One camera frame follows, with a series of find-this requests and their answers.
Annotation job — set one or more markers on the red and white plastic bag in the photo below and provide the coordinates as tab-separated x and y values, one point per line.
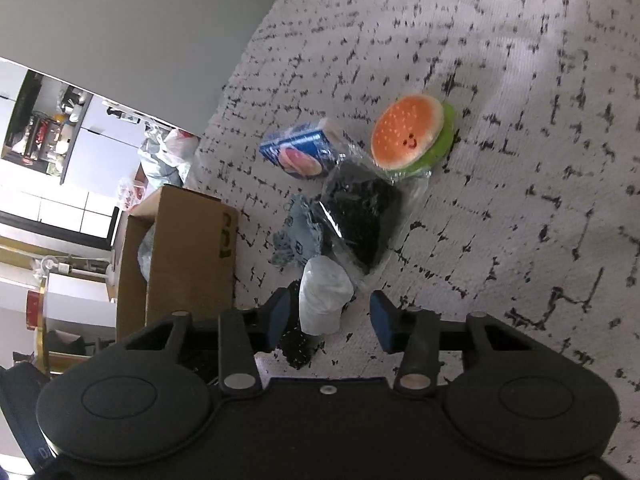
131	195

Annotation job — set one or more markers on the open shelf with items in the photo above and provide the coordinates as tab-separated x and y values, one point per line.
47	125

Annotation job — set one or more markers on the white cloth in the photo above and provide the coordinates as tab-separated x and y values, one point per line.
322	300

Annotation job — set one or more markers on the black fuzzy cloth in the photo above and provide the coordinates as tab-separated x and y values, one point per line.
296	347

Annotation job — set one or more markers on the burger plush toy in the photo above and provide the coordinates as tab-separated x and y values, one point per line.
407	132

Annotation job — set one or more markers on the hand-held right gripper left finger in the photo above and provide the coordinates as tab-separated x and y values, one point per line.
277	317

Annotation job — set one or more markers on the light blue fluffy cloth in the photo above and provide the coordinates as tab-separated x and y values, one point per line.
300	237

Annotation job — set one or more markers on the blue tissue packet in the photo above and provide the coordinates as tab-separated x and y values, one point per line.
300	152

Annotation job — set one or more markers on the crumpled clear plastic bag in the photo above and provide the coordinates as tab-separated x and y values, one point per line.
145	255

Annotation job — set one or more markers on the white black-patterned bedspread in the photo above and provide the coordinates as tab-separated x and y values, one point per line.
500	60

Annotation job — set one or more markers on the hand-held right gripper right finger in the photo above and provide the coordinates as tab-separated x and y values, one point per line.
382	322

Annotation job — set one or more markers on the cardboard box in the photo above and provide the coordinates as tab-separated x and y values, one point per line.
175	260

